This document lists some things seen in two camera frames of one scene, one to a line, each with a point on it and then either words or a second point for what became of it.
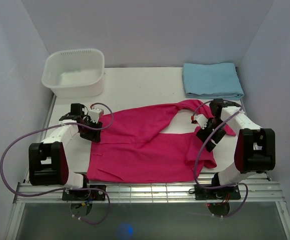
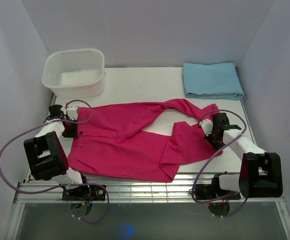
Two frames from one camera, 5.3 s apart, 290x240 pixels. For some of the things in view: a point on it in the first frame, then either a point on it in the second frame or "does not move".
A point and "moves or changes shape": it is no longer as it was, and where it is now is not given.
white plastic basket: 76,73 does not move
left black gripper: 94,135 -> 74,133
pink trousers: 131,148 moves or changes shape
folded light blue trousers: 212,81 does not move
